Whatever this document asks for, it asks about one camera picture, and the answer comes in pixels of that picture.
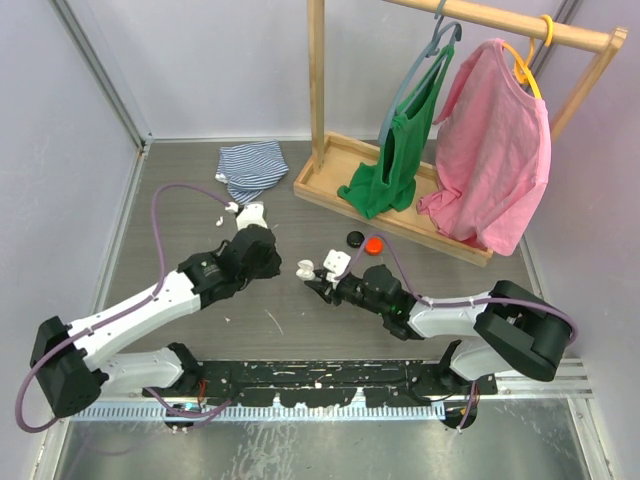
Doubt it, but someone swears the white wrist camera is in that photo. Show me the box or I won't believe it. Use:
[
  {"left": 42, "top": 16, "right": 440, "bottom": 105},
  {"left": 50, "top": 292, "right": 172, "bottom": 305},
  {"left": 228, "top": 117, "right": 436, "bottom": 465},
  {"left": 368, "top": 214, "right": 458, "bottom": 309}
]
[
  {"left": 236, "top": 201, "right": 268, "bottom": 231},
  {"left": 323, "top": 249, "right": 351, "bottom": 284}
]

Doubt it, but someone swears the wooden clothes rack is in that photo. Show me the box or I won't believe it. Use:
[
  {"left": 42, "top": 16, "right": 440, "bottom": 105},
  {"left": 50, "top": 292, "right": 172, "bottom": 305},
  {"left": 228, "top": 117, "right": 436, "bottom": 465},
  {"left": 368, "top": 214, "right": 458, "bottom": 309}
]
[{"left": 294, "top": 1, "right": 628, "bottom": 267}]

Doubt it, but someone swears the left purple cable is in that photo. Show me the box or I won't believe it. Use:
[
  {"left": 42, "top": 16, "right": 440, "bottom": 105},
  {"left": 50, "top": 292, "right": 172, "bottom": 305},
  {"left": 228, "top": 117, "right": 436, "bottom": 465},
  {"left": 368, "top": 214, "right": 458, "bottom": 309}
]
[{"left": 15, "top": 182, "right": 239, "bottom": 433}]

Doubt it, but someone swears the orange earbud case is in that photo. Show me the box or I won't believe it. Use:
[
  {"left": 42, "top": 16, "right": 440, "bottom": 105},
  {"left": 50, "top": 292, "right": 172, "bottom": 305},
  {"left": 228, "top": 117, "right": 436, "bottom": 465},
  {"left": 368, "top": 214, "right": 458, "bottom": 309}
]
[{"left": 364, "top": 237, "right": 385, "bottom": 256}]

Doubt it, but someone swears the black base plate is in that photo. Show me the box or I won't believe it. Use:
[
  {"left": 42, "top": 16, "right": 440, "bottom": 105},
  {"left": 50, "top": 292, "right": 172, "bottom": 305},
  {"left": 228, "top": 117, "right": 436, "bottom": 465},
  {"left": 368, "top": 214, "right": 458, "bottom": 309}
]
[{"left": 157, "top": 360, "right": 471, "bottom": 408}]

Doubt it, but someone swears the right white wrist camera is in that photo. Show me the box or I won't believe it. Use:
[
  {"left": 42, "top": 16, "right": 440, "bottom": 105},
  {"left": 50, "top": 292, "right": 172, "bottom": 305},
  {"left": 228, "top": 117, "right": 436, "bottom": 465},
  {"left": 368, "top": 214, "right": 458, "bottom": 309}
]
[{"left": 323, "top": 249, "right": 351, "bottom": 284}]

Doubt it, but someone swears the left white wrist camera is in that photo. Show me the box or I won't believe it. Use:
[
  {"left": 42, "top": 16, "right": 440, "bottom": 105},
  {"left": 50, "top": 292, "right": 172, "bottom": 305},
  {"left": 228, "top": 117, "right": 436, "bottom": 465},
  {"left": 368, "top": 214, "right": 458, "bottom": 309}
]
[{"left": 236, "top": 201, "right": 268, "bottom": 231}]

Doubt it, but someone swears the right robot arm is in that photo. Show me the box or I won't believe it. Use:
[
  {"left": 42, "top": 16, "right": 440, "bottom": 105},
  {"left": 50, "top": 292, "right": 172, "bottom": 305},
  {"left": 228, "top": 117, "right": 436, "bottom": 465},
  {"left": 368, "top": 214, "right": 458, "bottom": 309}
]
[{"left": 296, "top": 260, "right": 576, "bottom": 394}]

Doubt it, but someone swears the aluminium rail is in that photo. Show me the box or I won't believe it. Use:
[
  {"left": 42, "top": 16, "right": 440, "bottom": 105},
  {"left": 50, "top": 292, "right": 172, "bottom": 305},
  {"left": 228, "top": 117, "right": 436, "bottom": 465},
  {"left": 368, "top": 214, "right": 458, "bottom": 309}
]
[{"left": 74, "top": 358, "right": 593, "bottom": 406}]

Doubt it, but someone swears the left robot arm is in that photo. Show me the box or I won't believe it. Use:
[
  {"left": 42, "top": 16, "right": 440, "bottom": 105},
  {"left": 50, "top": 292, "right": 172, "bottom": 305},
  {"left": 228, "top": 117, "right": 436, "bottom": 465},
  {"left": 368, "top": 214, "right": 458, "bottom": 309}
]
[{"left": 30, "top": 225, "right": 281, "bottom": 418}]

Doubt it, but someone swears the white earbud case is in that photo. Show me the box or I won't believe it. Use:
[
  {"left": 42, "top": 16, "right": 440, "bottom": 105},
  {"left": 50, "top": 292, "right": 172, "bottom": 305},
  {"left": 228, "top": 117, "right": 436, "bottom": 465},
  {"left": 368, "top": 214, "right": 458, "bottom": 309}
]
[{"left": 296, "top": 259, "right": 316, "bottom": 281}]

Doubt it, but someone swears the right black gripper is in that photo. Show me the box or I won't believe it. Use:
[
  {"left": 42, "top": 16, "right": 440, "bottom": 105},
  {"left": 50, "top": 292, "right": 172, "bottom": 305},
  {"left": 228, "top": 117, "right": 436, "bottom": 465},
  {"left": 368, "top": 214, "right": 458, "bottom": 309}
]
[{"left": 305, "top": 267, "right": 388, "bottom": 317}]

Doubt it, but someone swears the pink t-shirt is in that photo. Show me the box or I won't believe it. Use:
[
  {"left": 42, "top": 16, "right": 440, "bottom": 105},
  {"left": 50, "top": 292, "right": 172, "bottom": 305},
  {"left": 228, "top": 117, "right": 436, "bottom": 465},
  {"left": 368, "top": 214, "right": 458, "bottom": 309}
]
[{"left": 416, "top": 38, "right": 552, "bottom": 256}]

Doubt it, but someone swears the black earbud charging case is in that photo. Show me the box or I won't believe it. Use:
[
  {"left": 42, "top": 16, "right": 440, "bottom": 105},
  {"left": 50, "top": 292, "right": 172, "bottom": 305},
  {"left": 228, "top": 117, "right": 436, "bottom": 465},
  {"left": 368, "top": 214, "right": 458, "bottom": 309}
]
[{"left": 346, "top": 230, "right": 365, "bottom": 249}]

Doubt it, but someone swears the green tank top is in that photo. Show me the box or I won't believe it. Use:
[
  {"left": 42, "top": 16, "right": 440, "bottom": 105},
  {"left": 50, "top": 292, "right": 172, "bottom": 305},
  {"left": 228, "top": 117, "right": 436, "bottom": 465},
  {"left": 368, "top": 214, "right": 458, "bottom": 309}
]
[{"left": 337, "top": 45, "right": 455, "bottom": 219}]

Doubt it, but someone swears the blue clothes hanger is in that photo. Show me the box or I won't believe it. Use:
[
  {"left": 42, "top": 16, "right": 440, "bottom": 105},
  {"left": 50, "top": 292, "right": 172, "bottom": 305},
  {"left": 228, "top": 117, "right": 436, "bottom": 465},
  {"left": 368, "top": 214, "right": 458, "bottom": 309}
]
[{"left": 378, "top": 0, "right": 463, "bottom": 151}]

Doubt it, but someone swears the yellow clothes hanger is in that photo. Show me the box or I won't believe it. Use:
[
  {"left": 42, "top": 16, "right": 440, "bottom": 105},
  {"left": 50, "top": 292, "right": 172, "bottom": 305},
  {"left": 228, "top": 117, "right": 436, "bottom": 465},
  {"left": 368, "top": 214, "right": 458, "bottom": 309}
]
[{"left": 502, "top": 14, "right": 554, "bottom": 99}]

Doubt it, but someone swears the blue striped folded cloth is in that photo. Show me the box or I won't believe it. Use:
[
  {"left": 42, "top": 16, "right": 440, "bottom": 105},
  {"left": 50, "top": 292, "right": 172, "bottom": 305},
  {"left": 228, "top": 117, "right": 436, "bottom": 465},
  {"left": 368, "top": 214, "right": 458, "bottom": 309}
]
[{"left": 215, "top": 140, "right": 289, "bottom": 205}]

